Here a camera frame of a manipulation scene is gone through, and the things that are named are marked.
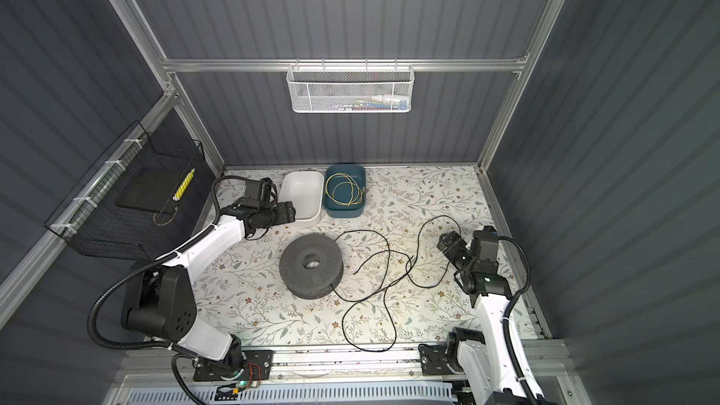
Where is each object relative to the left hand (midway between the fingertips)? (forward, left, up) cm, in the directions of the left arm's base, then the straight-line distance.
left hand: (285, 211), depth 91 cm
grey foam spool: (-14, -8, -12) cm, 20 cm away
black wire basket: (-15, +38, +20) cm, 46 cm away
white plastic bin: (+19, -3, -10) cm, 22 cm away
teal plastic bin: (+18, -19, -12) cm, 29 cm away
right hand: (-16, -52, +1) cm, 54 cm away
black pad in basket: (-3, +32, +17) cm, 37 cm away
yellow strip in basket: (-4, +25, +15) cm, 30 cm away
